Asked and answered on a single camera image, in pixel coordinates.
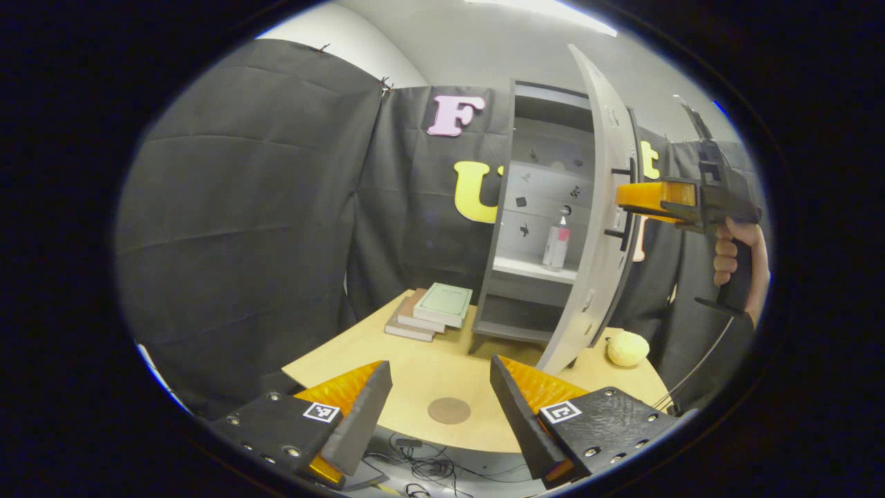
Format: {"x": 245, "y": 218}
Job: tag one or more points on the green book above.
{"x": 446, "y": 303}

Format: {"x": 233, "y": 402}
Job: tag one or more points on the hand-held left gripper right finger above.
{"x": 522, "y": 422}

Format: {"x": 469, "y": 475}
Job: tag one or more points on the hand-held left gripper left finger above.
{"x": 356, "y": 422}

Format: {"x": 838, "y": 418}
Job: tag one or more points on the yellow bun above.
{"x": 628, "y": 348}

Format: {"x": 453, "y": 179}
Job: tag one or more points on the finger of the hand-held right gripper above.
{"x": 650, "y": 194}

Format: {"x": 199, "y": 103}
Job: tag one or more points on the grey cabinet door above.
{"x": 601, "y": 283}

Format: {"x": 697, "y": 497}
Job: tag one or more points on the round brown coaster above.
{"x": 449, "y": 411}

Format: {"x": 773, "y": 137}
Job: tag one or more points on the black backdrop cloth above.
{"x": 242, "y": 207}

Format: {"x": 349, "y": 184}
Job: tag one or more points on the white bottle with pink label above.
{"x": 555, "y": 245}

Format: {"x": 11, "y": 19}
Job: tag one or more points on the brown book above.
{"x": 409, "y": 311}

